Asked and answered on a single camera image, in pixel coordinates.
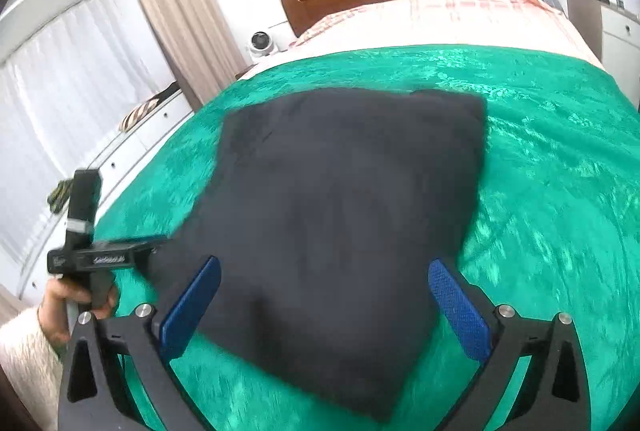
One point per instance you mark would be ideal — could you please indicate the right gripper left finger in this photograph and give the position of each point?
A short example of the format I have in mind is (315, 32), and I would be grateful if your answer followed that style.
(94, 392)

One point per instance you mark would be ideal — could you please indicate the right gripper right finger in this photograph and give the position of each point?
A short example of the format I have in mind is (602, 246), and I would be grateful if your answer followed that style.
(554, 393)

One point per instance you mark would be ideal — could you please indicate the black puffer jacket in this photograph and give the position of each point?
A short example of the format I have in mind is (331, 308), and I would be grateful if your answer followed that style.
(325, 209)

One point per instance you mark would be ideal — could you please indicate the cream knit sleeve forearm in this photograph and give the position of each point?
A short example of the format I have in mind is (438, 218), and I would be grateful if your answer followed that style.
(33, 368)

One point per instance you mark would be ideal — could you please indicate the person left hand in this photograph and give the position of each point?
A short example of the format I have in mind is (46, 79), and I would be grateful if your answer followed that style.
(52, 312)

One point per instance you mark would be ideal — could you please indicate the striped cloth on windowsill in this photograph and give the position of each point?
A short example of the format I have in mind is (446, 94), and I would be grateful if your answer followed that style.
(138, 114)

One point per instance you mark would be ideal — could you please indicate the white sheer curtain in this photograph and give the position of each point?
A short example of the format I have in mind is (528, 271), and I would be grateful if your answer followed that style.
(62, 92)

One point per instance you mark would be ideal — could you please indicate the beige curtain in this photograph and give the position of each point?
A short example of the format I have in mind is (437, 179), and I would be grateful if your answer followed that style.
(198, 44)

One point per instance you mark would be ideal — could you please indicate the white round fan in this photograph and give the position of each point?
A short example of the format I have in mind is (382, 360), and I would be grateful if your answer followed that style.
(262, 44)

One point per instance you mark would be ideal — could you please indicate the white bedside cabinet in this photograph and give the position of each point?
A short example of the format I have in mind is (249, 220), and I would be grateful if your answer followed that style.
(613, 35)

